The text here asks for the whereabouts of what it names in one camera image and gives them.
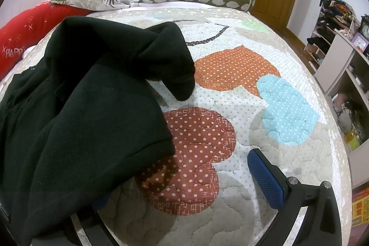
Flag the yellow bottle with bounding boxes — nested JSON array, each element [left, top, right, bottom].
[[344, 131, 361, 152]]

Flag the heart patterned quilt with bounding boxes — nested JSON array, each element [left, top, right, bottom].
[[0, 5, 354, 246]]

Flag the white bed sheet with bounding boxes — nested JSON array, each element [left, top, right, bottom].
[[0, 0, 248, 85]]

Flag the black clock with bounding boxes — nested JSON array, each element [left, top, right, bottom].
[[359, 14, 369, 42]]

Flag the shoe rack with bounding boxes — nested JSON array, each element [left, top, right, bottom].
[[304, 0, 361, 69]]

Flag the red pillow with white print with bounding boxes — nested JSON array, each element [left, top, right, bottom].
[[0, 0, 93, 81]]

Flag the red printed box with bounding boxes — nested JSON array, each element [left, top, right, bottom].
[[351, 188, 369, 230]]

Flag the black pants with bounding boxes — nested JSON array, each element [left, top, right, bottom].
[[0, 15, 197, 246]]

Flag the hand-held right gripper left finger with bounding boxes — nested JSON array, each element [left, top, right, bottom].
[[69, 195, 114, 246]]

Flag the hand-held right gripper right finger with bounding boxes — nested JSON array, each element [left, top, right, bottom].
[[247, 148, 351, 246]]

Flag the beige shelving unit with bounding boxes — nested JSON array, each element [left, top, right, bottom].
[[314, 31, 369, 187]]

